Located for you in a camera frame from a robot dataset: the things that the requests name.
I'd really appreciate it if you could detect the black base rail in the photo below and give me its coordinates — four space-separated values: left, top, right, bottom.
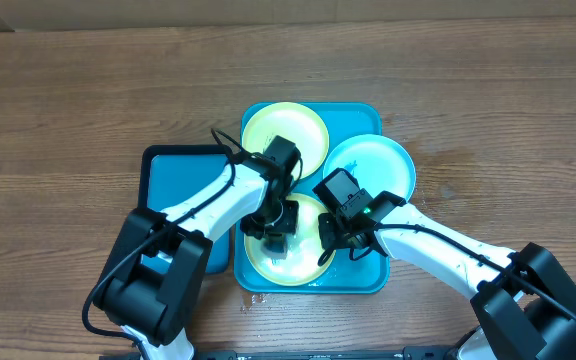
98 344 469 360

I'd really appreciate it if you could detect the small black-rimmed teal tray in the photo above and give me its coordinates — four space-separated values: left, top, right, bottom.
137 144 234 276

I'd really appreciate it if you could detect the light blue rimmed plate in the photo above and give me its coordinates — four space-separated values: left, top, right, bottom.
323 134 416 201

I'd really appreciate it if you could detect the yellow-green rimmed plate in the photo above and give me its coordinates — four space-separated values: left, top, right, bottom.
241 102 330 178
243 193 334 286

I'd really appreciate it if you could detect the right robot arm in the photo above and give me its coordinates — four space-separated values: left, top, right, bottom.
316 190 576 360

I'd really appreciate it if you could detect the dark grey sponge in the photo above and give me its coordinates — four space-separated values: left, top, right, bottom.
262 239 287 259

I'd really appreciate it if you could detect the large teal serving tray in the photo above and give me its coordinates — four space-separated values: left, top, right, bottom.
234 102 390 294

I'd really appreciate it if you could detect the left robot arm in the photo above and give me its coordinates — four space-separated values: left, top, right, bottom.
82 151 303 359

